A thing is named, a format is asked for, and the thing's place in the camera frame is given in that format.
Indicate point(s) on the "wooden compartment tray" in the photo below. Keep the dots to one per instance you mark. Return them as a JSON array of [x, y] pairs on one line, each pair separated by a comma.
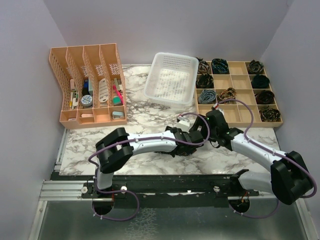
[[244, 109]]

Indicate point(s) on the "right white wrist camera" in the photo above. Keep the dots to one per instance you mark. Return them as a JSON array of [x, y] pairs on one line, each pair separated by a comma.
[[216, 107]]

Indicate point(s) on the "black metal base rail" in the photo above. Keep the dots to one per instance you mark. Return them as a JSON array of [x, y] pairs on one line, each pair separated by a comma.
[[124, 187]]

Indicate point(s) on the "rolled gold paisley tie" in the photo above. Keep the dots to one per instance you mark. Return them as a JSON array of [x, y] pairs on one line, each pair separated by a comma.
[[227, 96]]

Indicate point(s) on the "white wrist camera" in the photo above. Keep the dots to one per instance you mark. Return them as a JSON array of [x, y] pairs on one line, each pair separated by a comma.
[[183, 123], [216, 107]]

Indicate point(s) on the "teal eraser block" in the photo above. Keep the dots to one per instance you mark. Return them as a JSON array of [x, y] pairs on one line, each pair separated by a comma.
[[117, 101]]

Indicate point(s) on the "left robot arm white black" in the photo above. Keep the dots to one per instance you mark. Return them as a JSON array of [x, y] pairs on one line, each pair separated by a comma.
[[173, 141]]

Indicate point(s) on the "navy floral tie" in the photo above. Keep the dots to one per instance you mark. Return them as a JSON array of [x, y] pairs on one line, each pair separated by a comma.
[[183, 152]]

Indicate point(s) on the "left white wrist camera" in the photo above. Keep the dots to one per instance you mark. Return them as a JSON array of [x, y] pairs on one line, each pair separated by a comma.
[[183, 123]]

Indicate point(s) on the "aluminium frame rail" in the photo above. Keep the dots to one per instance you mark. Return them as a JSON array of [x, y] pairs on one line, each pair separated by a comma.
[[78, 190]]

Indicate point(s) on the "rolled dark olive tie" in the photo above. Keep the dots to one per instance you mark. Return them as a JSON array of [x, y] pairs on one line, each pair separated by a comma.
[[205, 81]]

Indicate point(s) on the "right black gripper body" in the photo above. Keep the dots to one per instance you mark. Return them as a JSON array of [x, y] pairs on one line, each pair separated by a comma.
[[200, 121]]

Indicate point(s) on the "white plastic basket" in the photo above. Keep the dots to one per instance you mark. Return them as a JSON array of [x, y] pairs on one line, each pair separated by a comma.
[[171, 80]]

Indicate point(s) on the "rolled striped brown tie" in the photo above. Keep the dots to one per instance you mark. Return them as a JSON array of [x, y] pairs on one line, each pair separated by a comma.
[[204, 67]]

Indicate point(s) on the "rolled dark red tie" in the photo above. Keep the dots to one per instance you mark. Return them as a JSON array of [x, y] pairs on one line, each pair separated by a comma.
[[264, 97]]

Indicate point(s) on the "round blue patterned tin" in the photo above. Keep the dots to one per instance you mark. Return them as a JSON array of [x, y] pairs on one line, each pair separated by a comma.
[[87, 101]]

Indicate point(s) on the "peach file organizer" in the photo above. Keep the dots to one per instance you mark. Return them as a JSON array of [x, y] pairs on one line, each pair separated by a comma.
[[78, 70]]

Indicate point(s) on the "white perforated card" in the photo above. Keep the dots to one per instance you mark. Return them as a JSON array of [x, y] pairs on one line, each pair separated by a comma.
[[103, 93]]

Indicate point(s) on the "rolled blue grey tie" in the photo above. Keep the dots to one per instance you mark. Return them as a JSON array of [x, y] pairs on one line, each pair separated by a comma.
[[207, 96]]

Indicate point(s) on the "rolled teal dark tie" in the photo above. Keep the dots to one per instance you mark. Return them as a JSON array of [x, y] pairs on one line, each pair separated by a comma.
[[219, 66]]

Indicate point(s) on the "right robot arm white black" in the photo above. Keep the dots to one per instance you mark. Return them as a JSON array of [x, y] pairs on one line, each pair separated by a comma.
[[287, 176]]

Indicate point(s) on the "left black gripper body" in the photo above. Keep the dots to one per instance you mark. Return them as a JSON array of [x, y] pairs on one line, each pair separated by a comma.
[[168, 128]]

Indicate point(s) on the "rolled black gold tie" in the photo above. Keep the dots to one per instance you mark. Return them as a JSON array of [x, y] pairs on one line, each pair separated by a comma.
[[268, 114]]

